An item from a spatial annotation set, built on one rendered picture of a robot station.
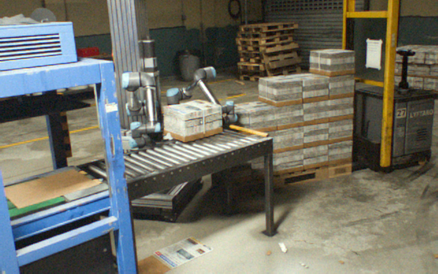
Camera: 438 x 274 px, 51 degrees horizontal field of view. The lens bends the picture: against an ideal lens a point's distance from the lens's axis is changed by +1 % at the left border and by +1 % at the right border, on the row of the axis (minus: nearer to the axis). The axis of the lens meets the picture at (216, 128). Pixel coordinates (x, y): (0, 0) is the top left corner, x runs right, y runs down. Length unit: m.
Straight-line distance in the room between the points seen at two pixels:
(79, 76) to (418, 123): 3.80
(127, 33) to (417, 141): 3.18
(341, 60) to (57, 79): 3.07
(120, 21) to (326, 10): 8.50
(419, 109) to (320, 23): 7.24
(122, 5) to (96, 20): 6.63
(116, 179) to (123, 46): 1.81
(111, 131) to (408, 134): 3.52
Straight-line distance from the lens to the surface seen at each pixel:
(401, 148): 5.14
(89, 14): 10.60
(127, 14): 4.01
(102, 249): 2.70
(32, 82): 2.23
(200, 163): 3.04
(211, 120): 3.55
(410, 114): 5.11
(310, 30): 12.33
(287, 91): 4.37
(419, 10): 10.79
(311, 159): 4.68
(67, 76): 2.28
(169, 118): 3.56
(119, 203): 2.54
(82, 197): 2.67
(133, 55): 4.03
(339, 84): 4.67
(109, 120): 2.39
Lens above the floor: 1.80
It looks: 15 degrees down
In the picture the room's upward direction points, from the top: 3 degrees counter-clockwise
